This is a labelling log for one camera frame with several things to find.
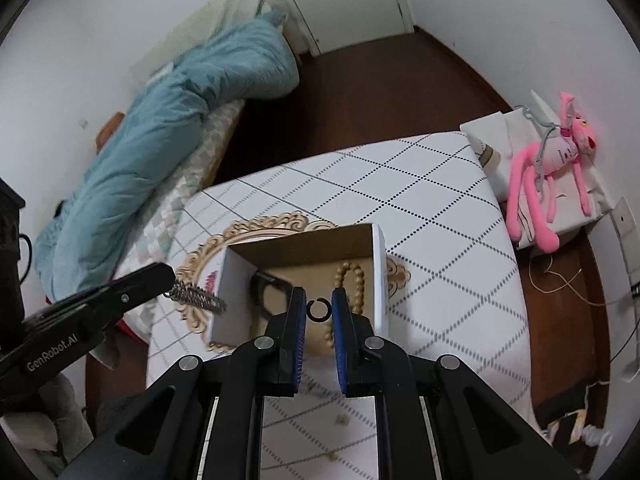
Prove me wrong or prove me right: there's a cream string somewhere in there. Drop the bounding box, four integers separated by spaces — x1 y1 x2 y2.
529 252 584 297

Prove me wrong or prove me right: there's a white wall socket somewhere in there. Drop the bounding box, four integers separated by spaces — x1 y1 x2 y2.
612 197 639 257

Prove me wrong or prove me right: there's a silver chain bracelet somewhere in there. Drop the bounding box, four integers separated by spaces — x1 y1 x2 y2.
166 280 227 314

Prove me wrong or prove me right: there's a blue duvet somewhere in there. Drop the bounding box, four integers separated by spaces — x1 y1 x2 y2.
32 12 300 302

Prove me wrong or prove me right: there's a grey clothes hanger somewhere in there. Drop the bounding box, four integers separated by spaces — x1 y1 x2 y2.
514 103 569 197

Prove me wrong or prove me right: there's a black cabinet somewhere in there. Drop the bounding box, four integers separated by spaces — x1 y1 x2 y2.
0 177 27 322

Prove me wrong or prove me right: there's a brown cushion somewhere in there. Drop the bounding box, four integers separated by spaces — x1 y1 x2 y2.
94 111 125 154

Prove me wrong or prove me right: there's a white checked tablecloth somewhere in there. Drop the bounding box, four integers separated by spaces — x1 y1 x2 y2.
145 131 534 480

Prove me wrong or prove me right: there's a cream pillow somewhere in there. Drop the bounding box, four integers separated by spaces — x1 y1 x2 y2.
207 0 287 38

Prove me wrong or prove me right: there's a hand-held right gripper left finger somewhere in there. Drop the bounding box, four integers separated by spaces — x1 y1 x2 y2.
61 287 307 480

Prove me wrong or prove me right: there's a white coiled cable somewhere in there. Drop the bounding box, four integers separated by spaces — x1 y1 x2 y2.
579 424 614 449

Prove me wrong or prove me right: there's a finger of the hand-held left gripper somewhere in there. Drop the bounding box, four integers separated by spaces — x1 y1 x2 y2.
99 262 177 312

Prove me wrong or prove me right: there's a pink plush toy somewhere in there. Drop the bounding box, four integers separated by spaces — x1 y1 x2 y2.
505 90 599 254

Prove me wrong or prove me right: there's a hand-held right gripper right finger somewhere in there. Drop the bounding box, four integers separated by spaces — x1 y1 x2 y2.
330 288 582 480

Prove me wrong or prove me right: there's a white cardboard box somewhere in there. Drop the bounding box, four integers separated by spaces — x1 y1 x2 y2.
209 223 389 357

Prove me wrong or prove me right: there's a patterned bed sheet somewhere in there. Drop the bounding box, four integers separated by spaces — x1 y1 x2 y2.
114 97 247 337

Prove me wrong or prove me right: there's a white fluffy cloth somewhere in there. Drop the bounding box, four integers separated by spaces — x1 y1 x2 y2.
0 374 87 477

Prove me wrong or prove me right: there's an ornate golden tray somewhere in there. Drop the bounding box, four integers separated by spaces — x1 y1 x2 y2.
175 213 411 352

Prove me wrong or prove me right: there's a white door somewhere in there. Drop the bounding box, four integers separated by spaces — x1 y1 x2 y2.
259 0 415 57

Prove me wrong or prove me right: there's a wooden bead bracelet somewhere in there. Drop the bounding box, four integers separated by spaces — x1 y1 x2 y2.
324 261 369 352

